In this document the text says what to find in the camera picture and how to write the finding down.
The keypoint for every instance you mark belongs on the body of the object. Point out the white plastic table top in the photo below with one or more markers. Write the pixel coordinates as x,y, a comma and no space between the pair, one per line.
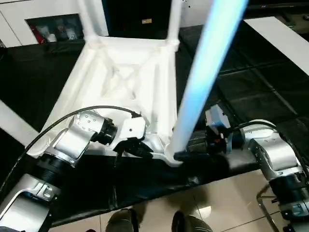
125,77

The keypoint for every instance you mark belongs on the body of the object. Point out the white plastic table leg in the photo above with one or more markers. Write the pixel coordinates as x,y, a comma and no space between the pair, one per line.
210,63
174,19
88,19
14,121

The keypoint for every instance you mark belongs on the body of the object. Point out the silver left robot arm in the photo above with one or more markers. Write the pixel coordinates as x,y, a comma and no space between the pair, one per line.
63,150

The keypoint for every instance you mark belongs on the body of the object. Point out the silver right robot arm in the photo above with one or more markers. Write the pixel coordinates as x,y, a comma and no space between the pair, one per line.
273,154

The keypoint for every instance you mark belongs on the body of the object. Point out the dark right robot foot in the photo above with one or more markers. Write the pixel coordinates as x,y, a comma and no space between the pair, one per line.
191,222

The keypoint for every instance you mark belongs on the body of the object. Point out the black work mat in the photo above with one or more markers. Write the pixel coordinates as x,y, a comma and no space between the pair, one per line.
260,87

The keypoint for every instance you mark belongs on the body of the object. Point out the white flat sheet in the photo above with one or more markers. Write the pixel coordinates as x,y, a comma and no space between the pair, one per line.
282,41

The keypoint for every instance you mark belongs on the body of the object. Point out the small yellow label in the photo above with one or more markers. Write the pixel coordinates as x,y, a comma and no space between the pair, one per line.
147,21

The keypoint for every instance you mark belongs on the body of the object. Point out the black cabinet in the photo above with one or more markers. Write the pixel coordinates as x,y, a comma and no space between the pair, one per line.
135,17

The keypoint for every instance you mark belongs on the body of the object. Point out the small bottles on shelf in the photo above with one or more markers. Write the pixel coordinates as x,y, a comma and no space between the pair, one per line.
55,30

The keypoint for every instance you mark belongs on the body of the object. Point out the white cabinet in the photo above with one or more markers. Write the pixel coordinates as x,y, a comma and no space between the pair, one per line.
29,17

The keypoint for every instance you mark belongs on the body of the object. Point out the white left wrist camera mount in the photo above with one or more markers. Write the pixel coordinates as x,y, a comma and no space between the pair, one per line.
130,128

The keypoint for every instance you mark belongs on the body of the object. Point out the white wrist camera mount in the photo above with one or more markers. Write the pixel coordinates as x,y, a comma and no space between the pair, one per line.
130,128
217,118

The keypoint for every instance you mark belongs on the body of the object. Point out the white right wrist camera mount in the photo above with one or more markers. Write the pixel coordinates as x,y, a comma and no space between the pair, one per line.
217,118

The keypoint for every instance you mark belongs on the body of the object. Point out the chrome tube frame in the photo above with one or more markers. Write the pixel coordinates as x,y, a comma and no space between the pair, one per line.
268,208

